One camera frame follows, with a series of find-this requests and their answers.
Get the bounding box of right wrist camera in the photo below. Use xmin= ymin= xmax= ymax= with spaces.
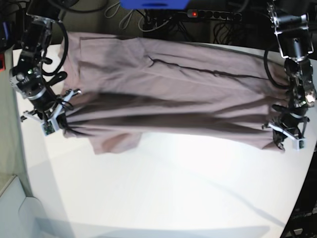
xmin=41 ymin=121 xmax=59 ymax=136

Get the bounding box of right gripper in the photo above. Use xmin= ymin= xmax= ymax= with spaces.
xmin=20 ymin=71 xmax=82 ymax=129

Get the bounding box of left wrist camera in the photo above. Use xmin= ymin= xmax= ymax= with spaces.
xmin=293 ymin=138 xmax=306 ymax=151

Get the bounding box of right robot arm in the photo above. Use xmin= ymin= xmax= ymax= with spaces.
xmin=9 ymin=0 xmax=105 ymax=135

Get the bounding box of blue box overhead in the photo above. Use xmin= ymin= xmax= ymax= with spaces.
xmin=120 ymin=0 xmax=189 ymax=10

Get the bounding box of mauve t-shirt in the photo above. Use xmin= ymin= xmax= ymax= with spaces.
xmin=63 ymin=32 xmax=288 ymax=154

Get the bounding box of red clamp at table edge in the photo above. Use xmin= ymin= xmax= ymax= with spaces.
xmin=0 ymin=53 xmax=5 ymax=72

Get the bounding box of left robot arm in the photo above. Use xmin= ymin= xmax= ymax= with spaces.
xmin=263 ymin=0 xmax=317 ymax=150

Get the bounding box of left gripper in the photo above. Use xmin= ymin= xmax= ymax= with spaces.
xmin=262 ymin=104 xmax=310 ymax=149

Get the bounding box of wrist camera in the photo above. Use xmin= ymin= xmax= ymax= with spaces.
xmin=293 ymin=138 xmax=306 ymax=151
xmin=41 ymin=121 xmax=59 ymax=136

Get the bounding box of black power strip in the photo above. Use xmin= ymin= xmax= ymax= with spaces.
xmin=186 ymin=9 xmax=242 ymax=22

